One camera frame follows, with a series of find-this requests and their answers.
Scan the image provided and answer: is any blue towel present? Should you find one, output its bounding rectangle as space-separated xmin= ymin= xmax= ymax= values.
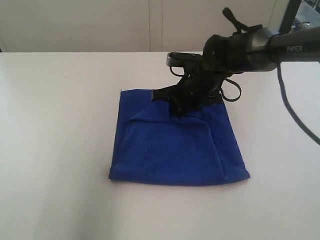
xmin=108 ymin=89 xmax=250 ymax=186

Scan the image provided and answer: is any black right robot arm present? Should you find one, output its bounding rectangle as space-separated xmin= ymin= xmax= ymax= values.
xmin=152 ymin=27 xmax=320 ymax=116

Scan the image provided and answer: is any window with dark frame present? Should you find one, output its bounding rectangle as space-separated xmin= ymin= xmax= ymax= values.
xmin=278 ymin=0 xmax=320 ymax=34

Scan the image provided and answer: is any black cable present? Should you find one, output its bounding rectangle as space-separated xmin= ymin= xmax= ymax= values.
xmin=275 ymin=62 xmax=320 ymax=146

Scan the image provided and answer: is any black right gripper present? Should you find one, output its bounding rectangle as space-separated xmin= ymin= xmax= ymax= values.
xmin=152 ymin=32 xmax=251 ymax=117

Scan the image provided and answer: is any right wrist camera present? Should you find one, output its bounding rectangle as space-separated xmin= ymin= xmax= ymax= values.
xmin=166 ymin=51 xmax=203 ymax=77

